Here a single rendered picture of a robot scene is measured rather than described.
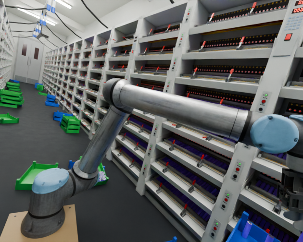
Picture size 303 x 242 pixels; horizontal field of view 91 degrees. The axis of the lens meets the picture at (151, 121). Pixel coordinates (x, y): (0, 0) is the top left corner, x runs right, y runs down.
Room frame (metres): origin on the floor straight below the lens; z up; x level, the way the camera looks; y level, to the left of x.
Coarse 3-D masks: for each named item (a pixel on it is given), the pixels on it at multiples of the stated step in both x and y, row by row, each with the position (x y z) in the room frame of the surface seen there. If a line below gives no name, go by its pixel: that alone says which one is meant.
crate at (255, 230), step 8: (248, 216) 0.55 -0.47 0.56; (240, 224) 0.55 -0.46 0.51; (232, 232) 0.46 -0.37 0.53; (240, 232) 0.54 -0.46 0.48; (256, 232) 0.52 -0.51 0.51; (264, 232) 0.51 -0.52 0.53; (232, 240) 0.49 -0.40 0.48; (240, 240) 0.50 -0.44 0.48; (248, 240) 0.51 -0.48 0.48; (256, 240) 0.52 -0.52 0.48; (264, 240) 0.51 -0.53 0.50
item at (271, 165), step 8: (256, 152) 0.78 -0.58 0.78; (264, 152) 0.81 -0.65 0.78; (256, 160) 0.77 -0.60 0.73; (264, 160) 0.77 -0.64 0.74; (272, 160) 0.77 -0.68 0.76; (280, 160) 0.75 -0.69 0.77; (256, 168) 0.76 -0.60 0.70; (264, 168) 0.74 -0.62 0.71; (272, 168) 0.72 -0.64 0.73; (280, 168) 0.72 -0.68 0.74; (288, 168) 0.71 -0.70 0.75; (272, 176) 0.71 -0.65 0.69; (280, 176) 0.69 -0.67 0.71
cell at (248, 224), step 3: (249, 222) 0.52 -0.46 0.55; (246, 225) 0.52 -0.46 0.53; (249, 225) 0.51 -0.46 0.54; (246, 228) 0.52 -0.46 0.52; (249, 228) 0.51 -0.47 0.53; (243, 231) 0.52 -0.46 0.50; (246, 231) 0.51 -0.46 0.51; (249, 231) 0.51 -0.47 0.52; (243, 234) 0.52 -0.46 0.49; (246, 234) 0.51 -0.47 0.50; (243, 237) 0.52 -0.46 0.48; (246, 237) 0.51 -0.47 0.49
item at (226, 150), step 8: (168, 120) 1.30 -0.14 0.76; (168, 128) 1.23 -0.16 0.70; (176, 128) 1.16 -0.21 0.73; (184, 128) 1.16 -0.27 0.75; (184, 136) 1.11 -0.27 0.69; (192, 136) 1.05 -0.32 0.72; (200, 136) 1.03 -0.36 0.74; (200, 144) 1.01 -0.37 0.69; (208, 144) 0.96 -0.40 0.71; (216, 144) 0.93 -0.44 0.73; (224, 144) 0.93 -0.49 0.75; (224, 152) 0.89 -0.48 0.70; (232, 152) 0.85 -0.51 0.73
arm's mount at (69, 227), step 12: (12, 216) 0.67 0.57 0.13; (24, 216) 0.68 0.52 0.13; (72, 216) 0.75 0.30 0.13; (12, 228) 0.61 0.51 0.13; (60, 228) 0.67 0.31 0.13; (72, 228) 0.68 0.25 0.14; (0, 240) 0.55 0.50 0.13; (12, 240) 0.56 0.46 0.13; (24, 240) 0.57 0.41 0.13; (36, 240) 0.58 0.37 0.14; (48, 240) 0.59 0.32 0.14; (60, 240) 0.61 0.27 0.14; (72, 240) 0.62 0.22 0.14
